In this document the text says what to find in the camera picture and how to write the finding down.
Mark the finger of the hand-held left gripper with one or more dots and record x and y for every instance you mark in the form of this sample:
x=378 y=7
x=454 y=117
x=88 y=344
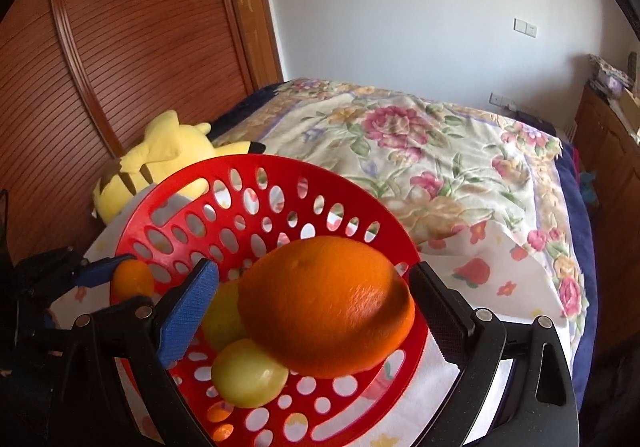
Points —
x=49 y=318
x=97 y=273

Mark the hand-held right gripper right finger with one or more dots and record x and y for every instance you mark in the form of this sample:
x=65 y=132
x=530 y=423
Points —
x=440 y=319

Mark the white wall socket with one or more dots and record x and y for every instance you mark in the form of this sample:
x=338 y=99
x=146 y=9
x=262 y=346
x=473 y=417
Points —
x=501 y=100

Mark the small green round fruit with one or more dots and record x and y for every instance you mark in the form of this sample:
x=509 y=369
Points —
x=247 y=373

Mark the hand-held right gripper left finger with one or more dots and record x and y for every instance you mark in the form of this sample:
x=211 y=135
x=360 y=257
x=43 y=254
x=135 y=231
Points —
x=190 y=312

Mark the cardboard box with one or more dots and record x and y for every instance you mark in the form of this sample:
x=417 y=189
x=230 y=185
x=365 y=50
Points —
x=631 y=112

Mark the white wall switch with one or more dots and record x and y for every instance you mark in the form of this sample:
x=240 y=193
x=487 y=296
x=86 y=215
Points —
x=526 y=27

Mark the large orange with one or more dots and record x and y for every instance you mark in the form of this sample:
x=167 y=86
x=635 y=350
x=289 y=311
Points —
x=330 y=307

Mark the wooden cabinet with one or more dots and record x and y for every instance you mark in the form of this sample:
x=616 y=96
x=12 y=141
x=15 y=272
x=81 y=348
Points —
x=612 y=187

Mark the white strawberry print cloth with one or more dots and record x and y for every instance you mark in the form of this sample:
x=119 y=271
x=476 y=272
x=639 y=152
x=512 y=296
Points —
x=480 y=277

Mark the small tangerine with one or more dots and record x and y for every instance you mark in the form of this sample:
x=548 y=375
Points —
x=132 y=281
x=220 y=414

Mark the teal cloth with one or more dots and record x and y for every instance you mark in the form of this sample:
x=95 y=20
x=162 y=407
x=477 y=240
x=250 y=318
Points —
x=589 y=189

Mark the floral blanket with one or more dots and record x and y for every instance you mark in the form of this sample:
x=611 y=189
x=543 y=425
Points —
x=425 y=152

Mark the yellow plush toy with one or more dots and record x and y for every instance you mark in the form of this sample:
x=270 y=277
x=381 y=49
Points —
x=165 y=152

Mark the yellow-green pear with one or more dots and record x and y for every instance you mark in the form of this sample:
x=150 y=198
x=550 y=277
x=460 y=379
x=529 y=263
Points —
x=227 y=314

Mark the red perforated plastic basket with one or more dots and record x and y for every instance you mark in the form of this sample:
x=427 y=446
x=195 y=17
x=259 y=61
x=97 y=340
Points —
x=310 y=202

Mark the pile of folded cloths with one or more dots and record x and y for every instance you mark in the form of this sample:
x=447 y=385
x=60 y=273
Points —
x=607 y=74

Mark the wooden slatted wardrobe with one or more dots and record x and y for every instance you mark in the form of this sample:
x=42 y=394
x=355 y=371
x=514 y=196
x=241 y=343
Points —
x=125 y=52

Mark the dark blue bedsheet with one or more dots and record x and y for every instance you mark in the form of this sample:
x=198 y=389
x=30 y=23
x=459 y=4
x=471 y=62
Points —
x=580 y=247

